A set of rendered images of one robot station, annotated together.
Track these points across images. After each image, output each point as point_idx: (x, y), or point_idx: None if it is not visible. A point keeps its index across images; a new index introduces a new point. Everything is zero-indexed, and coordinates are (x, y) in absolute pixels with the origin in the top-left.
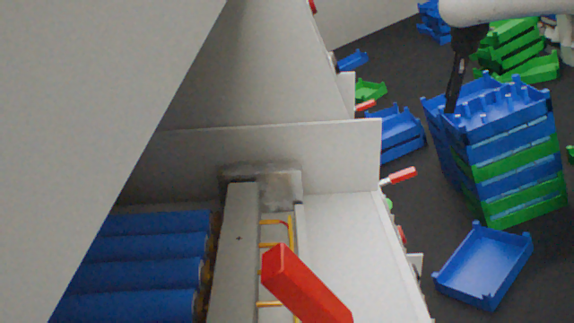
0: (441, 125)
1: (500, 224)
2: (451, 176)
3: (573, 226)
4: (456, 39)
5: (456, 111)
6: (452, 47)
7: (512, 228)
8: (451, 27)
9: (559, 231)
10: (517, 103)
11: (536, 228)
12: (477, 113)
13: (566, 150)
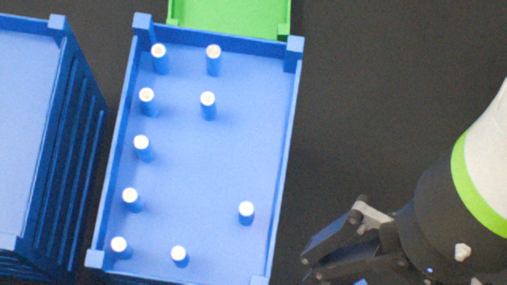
0: (25, 252)
1: None
2: (27, 277)
3: (346, 183)
4: (500, 271)
5: (104, 219)
6: (454, 279)
7: (273, 275)
8: (477, 258)
9: (342, 213)
10: (190, 82)
11: (306, 237)
12: (137, 176)
13: None
